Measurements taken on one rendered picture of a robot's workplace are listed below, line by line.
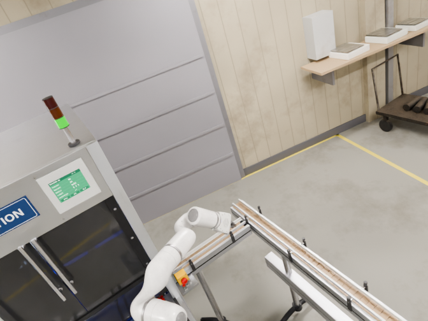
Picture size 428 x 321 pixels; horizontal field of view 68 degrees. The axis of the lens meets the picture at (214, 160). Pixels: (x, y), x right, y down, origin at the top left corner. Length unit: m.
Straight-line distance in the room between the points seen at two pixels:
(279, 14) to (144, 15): 1.58
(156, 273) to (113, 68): 2.76
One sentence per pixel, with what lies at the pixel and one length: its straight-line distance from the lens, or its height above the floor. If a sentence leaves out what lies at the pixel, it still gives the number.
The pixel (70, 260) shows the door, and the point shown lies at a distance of 1.89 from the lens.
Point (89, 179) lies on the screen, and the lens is 1.67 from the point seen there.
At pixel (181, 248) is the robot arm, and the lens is 1.33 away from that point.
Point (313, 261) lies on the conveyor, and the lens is 2.19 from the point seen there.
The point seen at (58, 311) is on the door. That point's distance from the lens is 2.08.
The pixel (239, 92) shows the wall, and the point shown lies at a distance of 4.13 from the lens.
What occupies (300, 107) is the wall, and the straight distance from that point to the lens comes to 4.64.
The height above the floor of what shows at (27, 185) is 2.06.
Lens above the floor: 2.64
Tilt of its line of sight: 30 degrees down
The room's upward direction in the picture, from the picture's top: 19 degrees counter-clockwise
